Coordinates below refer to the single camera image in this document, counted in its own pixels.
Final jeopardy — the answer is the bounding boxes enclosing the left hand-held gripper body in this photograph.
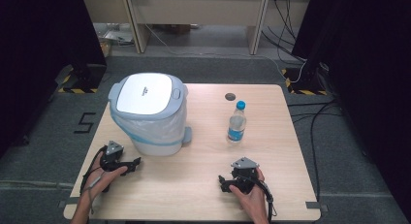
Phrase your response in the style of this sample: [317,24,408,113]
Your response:
[99,140,130,174]

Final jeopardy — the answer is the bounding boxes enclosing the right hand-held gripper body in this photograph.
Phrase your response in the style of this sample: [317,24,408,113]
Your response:
[230,156,261,195]

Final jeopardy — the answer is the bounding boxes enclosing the clear water bottle blue cap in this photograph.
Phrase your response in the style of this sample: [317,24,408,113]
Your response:
[227,100,247,144]

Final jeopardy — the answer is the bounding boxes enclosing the white and blue pedal bin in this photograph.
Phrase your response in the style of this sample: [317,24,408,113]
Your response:
[108,72,193,157]

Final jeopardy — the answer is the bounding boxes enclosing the person's left hand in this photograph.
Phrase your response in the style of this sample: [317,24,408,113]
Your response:
[81,154,129,204]

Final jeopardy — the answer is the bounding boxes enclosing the person's right hand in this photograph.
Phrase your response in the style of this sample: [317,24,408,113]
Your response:
[228,167,269,217]

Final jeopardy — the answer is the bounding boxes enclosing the clear plastic bin liner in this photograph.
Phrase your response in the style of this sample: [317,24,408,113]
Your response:
[110,102,189,148]

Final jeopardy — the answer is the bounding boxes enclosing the clutter under desk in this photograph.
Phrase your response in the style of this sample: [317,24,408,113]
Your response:
[92,21,136,57]

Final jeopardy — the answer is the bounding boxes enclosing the black curtain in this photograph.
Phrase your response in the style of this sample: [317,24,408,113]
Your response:
[0,0,108,158]
[291,0,411,220]

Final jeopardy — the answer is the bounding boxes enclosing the beige desk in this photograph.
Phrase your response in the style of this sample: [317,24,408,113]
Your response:
[79,0,314,56]

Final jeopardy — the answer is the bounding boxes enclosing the left hand-held gripper black cable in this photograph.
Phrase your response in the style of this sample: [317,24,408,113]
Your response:
[79,145,109,197]

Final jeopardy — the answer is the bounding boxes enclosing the hand-held gripper black cable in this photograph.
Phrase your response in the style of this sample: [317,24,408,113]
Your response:
[79,145,109,197]
[255,176,279,224]

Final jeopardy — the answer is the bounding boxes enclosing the right hand-held gripper black cable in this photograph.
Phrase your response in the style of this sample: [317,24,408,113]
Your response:
[255,176,279,224]

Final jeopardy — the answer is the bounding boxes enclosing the grey table edge bracket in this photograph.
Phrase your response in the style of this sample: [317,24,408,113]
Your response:
[304,201,330,213]
[57,196,82,208]

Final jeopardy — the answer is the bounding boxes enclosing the black floor cables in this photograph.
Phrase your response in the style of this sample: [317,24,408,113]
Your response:
[286,99,344,203]

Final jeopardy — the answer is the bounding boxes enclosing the black cables from outlet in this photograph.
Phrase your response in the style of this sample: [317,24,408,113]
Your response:
[261,0,308,64]

